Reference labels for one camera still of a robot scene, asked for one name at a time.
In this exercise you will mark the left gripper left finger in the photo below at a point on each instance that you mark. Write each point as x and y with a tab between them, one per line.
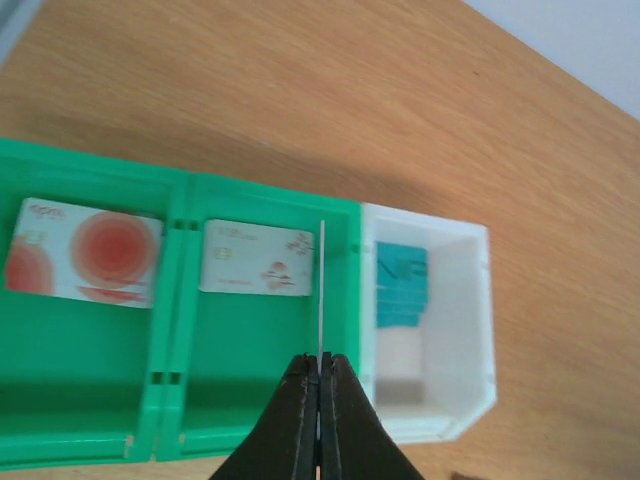
282	444

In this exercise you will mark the white plastic bin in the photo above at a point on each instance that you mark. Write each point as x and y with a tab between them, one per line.
430	383

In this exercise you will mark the green two-compartment bin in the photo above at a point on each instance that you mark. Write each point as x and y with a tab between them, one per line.
85	382

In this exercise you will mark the red circle card in bin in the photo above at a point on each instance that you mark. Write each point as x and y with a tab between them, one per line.
76	252

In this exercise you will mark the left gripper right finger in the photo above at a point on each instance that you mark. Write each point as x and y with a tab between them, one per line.
353	443

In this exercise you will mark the teal card stack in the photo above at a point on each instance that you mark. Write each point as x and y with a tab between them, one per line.
402	284

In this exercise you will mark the white card in bin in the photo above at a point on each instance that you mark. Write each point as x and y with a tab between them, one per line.
244	258

